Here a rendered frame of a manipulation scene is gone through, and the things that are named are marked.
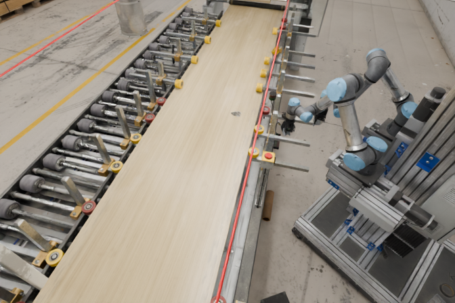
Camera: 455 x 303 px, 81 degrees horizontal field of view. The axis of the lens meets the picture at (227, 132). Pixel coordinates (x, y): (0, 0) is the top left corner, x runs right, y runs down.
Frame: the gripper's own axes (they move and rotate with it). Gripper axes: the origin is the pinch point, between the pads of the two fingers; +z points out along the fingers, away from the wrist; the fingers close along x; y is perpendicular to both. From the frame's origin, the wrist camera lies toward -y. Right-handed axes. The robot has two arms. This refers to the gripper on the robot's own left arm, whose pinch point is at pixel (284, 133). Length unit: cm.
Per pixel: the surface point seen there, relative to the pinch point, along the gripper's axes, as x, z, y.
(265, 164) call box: -30, -29, 51
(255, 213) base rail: -32, 19, 55
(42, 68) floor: -310, 89, -261
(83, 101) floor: -225, 89, -171
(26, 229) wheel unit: -152, -21, 74
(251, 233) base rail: -37, 19, 69
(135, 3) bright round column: -168, 31, -375
